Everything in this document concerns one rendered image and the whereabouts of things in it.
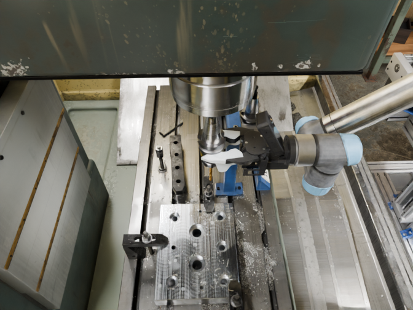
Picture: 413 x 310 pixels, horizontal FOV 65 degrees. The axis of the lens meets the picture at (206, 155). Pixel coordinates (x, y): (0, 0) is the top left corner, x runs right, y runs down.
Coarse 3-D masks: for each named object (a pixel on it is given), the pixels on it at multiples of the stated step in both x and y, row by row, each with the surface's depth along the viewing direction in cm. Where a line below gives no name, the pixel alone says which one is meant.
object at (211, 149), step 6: (222, 132) 72; (222, 138) 71; (204, 144) 70; (210, 144) 70; (216, 144) 70; (222, 144) 70; (204, 150) 71; (210, 150) 70; (216, 150) 71; (222, 150) 72
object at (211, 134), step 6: (210, 120) 66; (216, 120) 66; (204, 126) 68; (210, 126) 67; (216, 126) 67; (204, 132) 69; (210, 132) 68; (216, 132) 68; (204, 138) 70; (210, 138) 69; (216, 138) 69
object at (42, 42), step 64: (0, 0) 35; (64, 0) 35; (128, 0) 35; (192, 0) 35; (256, 0) 36; (320, 0) 36; (384, 0) 36; (0, 64) 41; (64, 64) 41; (128, 64) 42; (192, 64) 42; (256, 64) 42; (320, 64) 42
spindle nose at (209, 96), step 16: (176, 80) 53; (192, 80) 50; (208, 80) 50; (224, 80) 50; (240, 80) 51; (256, 80) 56; (176, 96) 56; (192, 96) 53; (208, 96) 52; (224, 96) 52; (240, 96) 54; (192, 112) 56; (208, 112) 55; (224, 112) 55
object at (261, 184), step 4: (256, 172) 116; (256, 176) 117; (260, 176) 114; (256, 180) 117; (260, 180) 113; (264, 180) 116; (256, 184) 117; (260, 184) 115; (264, 184) 115; (268, 184) 117; (256, 188) 117; (260, 188) 117; (264, 188) 117; (268, 188) 117
